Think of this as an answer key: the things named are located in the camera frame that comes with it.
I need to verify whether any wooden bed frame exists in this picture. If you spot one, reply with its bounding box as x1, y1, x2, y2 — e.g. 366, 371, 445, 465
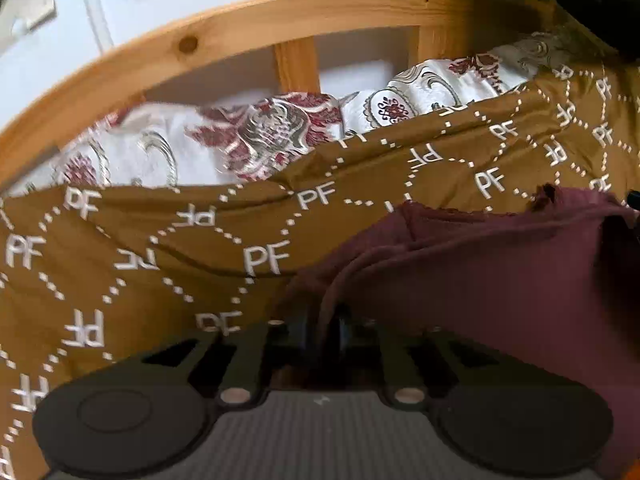
1, 0, 574, 188

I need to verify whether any brown PF patterned blanket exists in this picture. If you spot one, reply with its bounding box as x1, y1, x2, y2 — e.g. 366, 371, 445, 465
1, 62, 639, 479

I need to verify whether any maroon long-sleeve shirt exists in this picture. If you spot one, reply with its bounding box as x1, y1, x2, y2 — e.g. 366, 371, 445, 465
273, 185, 639, 479

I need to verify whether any white floral patterned sheet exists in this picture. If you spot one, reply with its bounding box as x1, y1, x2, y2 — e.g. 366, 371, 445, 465
1, 26, 595, 197

